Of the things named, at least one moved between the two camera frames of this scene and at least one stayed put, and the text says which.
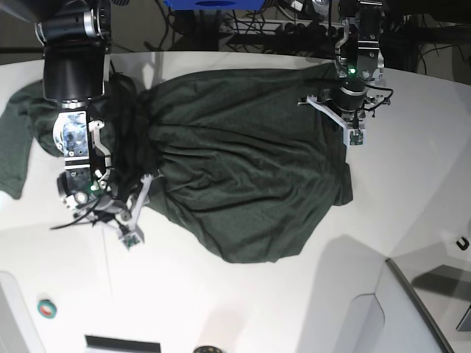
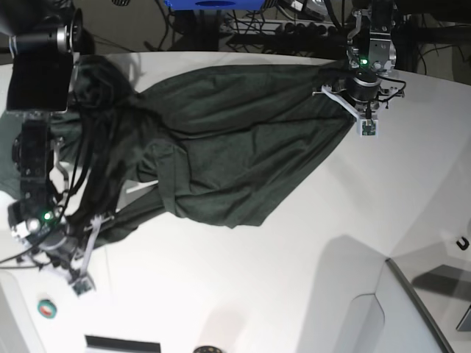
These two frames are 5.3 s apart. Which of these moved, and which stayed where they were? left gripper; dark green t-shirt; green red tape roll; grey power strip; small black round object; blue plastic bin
Moved: left gripper; dark green t-shirt
Stayed: small black round object; blue plastic bin; grey power strip; green red tape roll
